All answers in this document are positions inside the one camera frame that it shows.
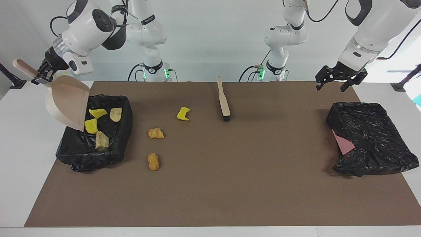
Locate black right arm base cable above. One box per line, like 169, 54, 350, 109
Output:
128, 64, 178, 82

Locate black bag lined bin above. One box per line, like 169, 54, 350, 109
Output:
55, 94, 133, 172

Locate black stand leg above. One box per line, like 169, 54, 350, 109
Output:
391, 64, 421, 92
0, 63, 27, 90

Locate beige hand brush black bristles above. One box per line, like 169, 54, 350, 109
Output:
216, 74, 231, 122

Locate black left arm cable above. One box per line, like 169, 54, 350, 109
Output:
303, 0, 421, 60

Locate pale toast bread piece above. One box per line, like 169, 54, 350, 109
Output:
95, 131, 110, 151

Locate brown table mat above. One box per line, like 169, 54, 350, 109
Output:
24, 81, 421, 227

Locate brown bread roll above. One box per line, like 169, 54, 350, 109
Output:
147, 153, 160, 171

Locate white cardboard box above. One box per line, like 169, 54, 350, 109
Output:
52, 70, 77, 79

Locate yellow notched sponge piece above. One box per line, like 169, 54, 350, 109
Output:
177, 106, 191, 121

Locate pink bin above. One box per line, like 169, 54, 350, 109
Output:
332, 129, 356, 156

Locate beige plastic dustpan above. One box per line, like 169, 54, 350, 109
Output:
12, 59, 90, 132

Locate black left arm base cables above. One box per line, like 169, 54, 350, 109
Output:
238, 49, 272, 82

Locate yellow sponge with green side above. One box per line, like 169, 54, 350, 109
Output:
89, 108, 108, 119

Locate black bag over pink bin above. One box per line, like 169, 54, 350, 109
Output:
326, 102, 420, 177

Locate yellow sponge chunk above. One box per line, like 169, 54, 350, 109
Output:
84, 118, 99, 135

